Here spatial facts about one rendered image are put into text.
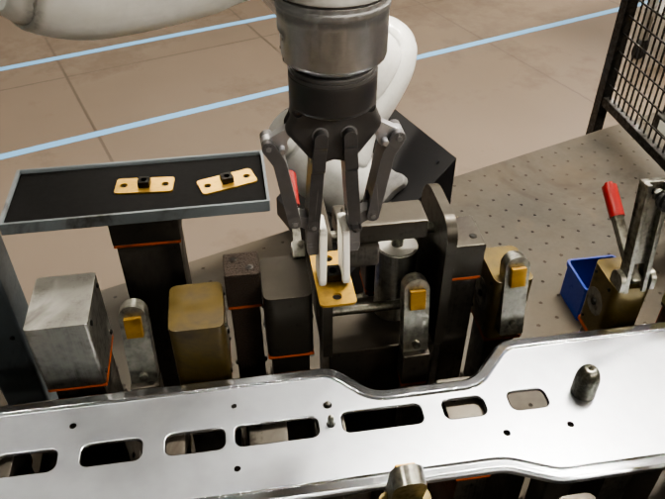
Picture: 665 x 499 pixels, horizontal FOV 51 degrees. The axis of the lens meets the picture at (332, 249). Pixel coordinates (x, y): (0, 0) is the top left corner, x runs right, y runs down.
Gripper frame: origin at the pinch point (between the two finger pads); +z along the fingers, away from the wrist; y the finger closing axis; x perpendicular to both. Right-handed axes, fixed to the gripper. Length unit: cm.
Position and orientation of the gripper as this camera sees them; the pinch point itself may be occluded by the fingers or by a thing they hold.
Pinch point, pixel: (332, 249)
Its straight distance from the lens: 69.9
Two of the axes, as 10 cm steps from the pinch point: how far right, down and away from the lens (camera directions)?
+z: 0.0, 7.7, 6.4
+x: 1.6, 6.3, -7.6
